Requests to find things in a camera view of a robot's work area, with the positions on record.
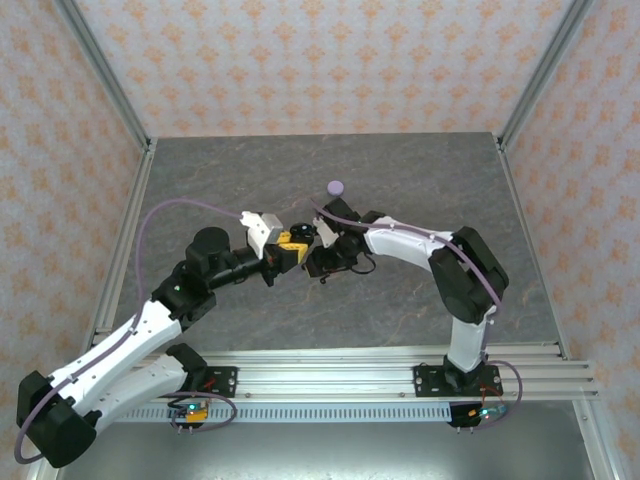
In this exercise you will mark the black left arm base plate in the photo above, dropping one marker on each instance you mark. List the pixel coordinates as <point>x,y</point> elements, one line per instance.
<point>225,380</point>

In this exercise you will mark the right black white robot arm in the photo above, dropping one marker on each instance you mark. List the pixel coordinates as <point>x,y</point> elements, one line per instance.
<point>470,280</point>

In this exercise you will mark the aluminium mounting rail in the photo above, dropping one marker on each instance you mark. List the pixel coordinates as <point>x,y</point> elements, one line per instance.
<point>325,375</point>

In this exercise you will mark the right circuit board green light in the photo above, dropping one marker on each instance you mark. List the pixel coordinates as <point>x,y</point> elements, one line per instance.
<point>487,412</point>

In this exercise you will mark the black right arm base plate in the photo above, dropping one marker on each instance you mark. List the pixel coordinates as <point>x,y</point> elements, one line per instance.
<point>430,380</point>

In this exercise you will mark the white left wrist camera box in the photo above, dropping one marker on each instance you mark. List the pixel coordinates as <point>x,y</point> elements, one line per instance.
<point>262,232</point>

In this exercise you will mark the left circuit board yellow connector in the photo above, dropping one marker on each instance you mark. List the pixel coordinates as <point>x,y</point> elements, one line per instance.
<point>192,412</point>

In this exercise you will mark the grey metal panel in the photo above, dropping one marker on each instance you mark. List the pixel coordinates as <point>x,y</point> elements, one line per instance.
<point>325,452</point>

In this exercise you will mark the black earbud charging case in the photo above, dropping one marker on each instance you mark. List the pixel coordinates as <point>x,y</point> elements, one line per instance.
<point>302,230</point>

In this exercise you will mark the aluminium frame post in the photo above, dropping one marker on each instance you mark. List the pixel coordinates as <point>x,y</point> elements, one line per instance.
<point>545,75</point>
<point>100,75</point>

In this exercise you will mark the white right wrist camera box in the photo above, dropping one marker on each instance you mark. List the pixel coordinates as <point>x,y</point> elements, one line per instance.
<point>326,232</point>

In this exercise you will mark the aluminium table side rail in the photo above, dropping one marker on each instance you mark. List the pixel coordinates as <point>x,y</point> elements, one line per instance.
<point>132,210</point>
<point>520,215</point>

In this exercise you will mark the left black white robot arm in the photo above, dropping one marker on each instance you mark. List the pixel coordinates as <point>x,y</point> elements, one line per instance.
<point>125,345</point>

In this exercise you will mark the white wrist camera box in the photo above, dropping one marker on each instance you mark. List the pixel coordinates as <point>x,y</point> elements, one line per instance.
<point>262,232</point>
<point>326,232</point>

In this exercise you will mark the purple earbud charging case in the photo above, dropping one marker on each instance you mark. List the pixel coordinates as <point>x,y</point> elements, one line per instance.
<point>335,187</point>

